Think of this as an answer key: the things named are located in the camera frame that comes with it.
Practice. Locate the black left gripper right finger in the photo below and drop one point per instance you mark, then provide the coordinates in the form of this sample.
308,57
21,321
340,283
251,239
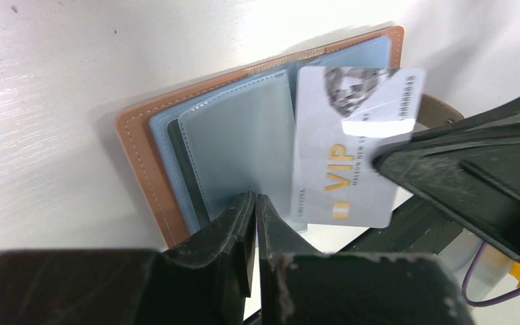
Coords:
278,246

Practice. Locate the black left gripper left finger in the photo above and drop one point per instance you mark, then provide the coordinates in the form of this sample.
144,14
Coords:
206,278

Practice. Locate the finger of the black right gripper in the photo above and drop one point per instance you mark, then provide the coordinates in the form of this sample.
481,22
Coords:
440,118
473,176

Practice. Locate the tan leather card holder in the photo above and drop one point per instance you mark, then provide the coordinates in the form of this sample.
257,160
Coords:
195,149

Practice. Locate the silver VIP card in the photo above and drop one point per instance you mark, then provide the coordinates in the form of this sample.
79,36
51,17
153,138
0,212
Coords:
345,117

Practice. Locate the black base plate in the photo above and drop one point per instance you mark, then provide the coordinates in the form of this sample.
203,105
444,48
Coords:
387,276

